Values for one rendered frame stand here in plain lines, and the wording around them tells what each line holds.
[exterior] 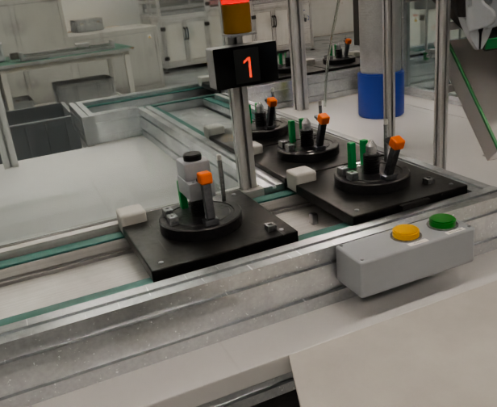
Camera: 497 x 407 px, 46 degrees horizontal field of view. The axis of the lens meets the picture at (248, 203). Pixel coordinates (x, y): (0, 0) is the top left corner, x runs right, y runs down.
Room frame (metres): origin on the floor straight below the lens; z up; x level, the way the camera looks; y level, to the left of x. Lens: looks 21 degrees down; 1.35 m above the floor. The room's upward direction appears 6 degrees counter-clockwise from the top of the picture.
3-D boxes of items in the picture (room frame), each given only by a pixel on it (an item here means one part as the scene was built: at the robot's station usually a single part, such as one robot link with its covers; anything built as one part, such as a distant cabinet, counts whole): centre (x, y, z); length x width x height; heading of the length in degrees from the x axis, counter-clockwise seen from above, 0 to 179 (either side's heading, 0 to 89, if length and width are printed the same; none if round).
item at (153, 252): (0.91, 0.08, 0.96); 0.24 x 0.24 x 0.02; 22
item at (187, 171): (0.92, 0.09, 1.06); 0.08 x 0.04 x 0.07; 22
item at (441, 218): (0.83, -0.30, 0.96); 0.04 x 0.04 x 0.02
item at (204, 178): (0.87, 0.07, 1.04); 0.04 x 0.02 x 0.08; 22
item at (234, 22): (1.07, -0.01, 1.28); 0.05 x 0.05 x 0.05
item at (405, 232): (0.80, -0.23, 0.96); 0.04 x 0.04 x 0.02
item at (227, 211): (0.91, 0.08, 0.98); 0.14 x 0.14 x 0.02
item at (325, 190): (1.03, -0.23, 1.01); 0.24 x 0.24 x 0.13; 22
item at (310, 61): (2.56, -0.45, 1.01); 0.24 x 0.24 x 0.13; 22
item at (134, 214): (0.96, 0.21, 0.97); 0.05 x 0.05 x 0.04; 22
